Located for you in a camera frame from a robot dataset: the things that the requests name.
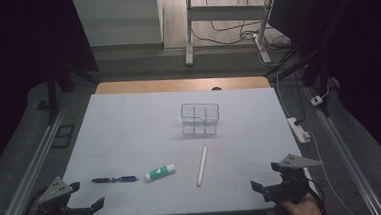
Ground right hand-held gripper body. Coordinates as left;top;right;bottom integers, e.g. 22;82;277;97
261;151;327;207

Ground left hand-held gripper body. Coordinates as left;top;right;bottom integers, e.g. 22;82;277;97
33;174;96;215

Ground blue pen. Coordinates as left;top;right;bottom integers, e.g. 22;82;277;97
91;174;140;186

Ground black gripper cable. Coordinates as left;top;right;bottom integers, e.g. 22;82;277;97
16;186;53;215
301;174;327;215

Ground white pen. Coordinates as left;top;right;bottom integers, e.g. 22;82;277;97
194;145;211;188

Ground wooden table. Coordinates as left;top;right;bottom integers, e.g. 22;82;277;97
94;71;271;99

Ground aluminium rail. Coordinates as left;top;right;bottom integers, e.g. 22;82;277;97
0;103;75;215
304;81;381;215

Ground person's right hand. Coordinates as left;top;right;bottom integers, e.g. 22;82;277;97
278;191;323;215

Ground white desk frame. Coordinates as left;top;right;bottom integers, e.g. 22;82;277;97
180;0;281;70

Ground white power strip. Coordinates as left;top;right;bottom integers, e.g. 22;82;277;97
285;115;312;146

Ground small white adapter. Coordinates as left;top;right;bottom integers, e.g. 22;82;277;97
309;94;325;107

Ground white cabinet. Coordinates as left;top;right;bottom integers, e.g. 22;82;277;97
72;0;166;49

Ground white power cable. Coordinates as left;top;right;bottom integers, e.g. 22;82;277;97
307;128;357;215

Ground white paper sheet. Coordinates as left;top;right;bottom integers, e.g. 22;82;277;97
58;80;323;215

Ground black floor cables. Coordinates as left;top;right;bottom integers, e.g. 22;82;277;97
189;0;293;56

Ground clear acrylic pen holder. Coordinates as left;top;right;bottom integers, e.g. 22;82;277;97
179;100;222;138

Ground black floor frame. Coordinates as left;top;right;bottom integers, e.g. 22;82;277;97
49;124;78;150

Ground green and white glue stick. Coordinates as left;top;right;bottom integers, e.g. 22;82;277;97
143;163;178;183

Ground black metal stand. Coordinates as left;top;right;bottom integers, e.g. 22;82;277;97
259;0;357;121
42;57;104;126

